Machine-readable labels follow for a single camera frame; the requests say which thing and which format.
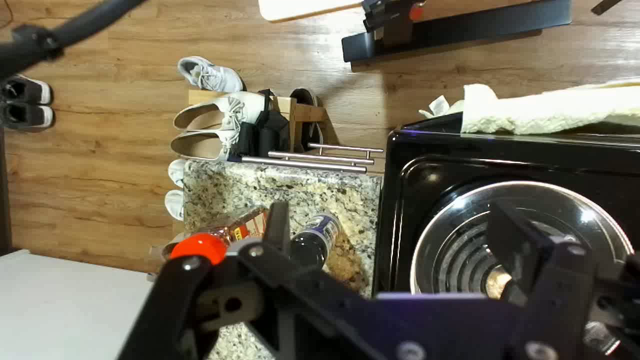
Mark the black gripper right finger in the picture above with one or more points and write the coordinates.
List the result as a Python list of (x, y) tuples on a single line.
[(521, 243)]

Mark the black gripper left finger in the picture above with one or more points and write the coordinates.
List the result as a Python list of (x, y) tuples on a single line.
[(276, 227)]

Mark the black-lid small spice jar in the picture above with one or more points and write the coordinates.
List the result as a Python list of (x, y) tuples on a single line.
[(313, 241)]

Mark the glass pan lid black knob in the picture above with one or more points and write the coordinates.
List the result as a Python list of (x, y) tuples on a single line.
[(460, 227)]

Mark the red-lid spice jar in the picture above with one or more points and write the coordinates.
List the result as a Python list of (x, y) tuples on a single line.
[(201, 246)]

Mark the black heeled shoe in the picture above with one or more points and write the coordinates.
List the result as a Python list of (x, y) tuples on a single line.
[(263, 130)]

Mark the white shoe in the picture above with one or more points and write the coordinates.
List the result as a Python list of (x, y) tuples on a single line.
[(176, 172), (175, 204)]

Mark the wooden shoe rack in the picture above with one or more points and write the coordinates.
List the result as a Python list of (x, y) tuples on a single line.
[(302, 123)]

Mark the beige flat shoe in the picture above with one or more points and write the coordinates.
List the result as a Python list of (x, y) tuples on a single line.
[(201, 145), (201, 116)]

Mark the black electric stove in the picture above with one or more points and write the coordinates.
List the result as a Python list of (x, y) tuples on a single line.
[(400, 201)]

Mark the pale yellow kitchen towel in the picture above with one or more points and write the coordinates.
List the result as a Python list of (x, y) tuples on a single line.
[(547, 111)]

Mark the white grey sneaker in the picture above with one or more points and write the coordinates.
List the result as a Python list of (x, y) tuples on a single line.
[(210, 75)]

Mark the white wood-edged mounting board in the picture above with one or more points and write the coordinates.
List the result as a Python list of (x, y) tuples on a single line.
[(300, 9)]

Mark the white appliance top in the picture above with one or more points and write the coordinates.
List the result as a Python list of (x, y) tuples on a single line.
[(67, 306)]

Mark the black white sneaker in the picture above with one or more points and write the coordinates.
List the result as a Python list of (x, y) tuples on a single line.
[(26, 90), (26, 115)]

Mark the black metal base frame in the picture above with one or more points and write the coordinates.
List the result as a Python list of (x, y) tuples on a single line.
[(467, 31)]

